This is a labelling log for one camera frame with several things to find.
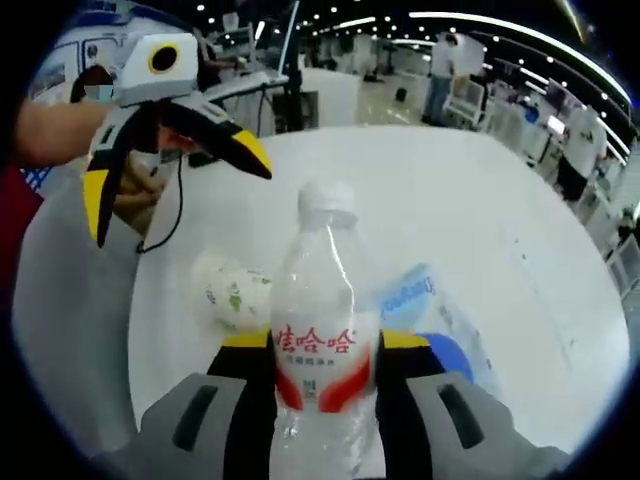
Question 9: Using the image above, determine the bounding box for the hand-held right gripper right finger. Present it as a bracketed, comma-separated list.
[378, 330, 524, 480]

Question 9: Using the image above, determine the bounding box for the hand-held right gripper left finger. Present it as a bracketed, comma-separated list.
[139, 332, 278, 480]

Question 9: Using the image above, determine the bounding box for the person's red shirt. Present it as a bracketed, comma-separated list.
[0, 164, 47, 307]

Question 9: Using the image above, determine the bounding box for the white paper cup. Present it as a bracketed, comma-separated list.
[192, 249, 275, 335]

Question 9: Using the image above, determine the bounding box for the blue white wall poster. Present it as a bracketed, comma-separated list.
[29, 9, 132, 101]

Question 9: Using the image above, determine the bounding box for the white office desk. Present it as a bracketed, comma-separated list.
[207, 69, 362, 137]

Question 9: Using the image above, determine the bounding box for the clear water bottle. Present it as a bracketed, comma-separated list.
[268, 180, 382, 480]

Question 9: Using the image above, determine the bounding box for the pale curved desk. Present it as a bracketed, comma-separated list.
[12, 164, 151, 451]

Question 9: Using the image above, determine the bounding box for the light blue pouch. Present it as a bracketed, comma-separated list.
[377, 262, 501, 396]

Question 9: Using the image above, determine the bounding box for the white table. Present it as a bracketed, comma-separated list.
[132, 124, 630, 480]

